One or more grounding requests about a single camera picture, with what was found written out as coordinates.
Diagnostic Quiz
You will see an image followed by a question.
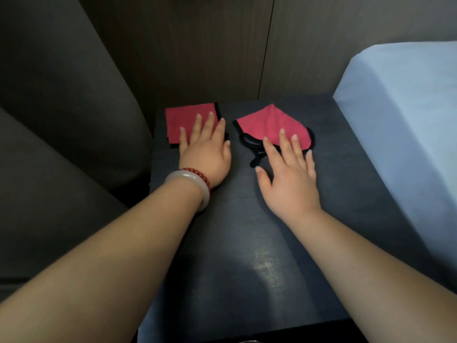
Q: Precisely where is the person's left hand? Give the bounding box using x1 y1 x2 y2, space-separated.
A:
178 111 233 190

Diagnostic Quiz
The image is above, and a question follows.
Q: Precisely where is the person's right hand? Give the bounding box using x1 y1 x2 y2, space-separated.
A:
255 129 323 224

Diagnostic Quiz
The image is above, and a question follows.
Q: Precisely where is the person's left forearm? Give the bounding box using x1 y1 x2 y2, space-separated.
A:
0 178 204 343

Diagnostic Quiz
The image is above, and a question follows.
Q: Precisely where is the person's right forearm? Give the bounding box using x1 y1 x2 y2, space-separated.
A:
284 209 457 343

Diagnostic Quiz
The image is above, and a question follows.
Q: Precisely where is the red black-trimmed face mask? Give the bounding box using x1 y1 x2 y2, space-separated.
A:
164 102 229 149
233 104 316 168

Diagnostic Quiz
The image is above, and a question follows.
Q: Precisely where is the white jade bangle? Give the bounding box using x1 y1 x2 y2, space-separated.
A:
164 170 211 213

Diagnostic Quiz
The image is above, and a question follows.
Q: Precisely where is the bed with white sheet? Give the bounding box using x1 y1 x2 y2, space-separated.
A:
333 41 457 294

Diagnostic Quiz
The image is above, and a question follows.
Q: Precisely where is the dark grey sofa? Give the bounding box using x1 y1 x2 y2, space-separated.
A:
0 0 155 304

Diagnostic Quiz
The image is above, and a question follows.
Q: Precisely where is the red bead bracelet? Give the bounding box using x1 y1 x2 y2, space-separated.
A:
180 167 212 191

